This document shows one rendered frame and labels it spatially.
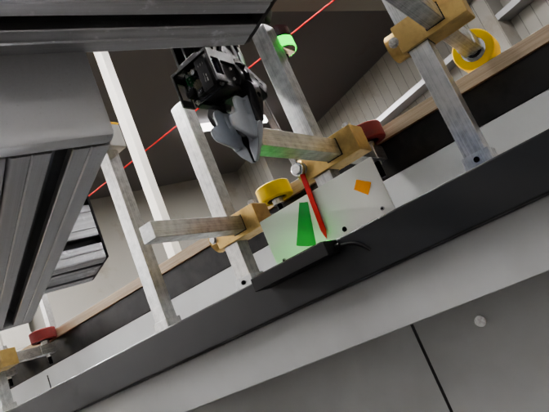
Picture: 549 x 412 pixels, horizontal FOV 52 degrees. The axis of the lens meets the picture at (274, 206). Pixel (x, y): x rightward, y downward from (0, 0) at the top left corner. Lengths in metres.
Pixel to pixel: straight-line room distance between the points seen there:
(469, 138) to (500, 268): 0.20
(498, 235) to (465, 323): 0.29
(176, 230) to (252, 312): 0.24
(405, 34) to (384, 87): 6.38
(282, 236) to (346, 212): 0.14
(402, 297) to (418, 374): 0.28
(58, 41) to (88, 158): 0.05
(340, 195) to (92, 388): 0.81
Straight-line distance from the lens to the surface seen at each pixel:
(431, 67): 0.95
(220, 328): 1.15
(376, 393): 1.28
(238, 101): 0.79
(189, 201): 8.39
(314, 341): 1.08
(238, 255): 1.13
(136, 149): 2.77
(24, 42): 0.27
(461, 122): 0.92
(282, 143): 0.83
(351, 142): 0.98
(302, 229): 1.03
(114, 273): 7.70
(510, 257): 0.92
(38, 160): 0.27
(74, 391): 1.55
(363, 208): 0.97
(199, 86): 0.79
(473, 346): 1.18
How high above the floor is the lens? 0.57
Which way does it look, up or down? 13 degrees up
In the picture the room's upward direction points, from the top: 23 degrees counter-clockwise
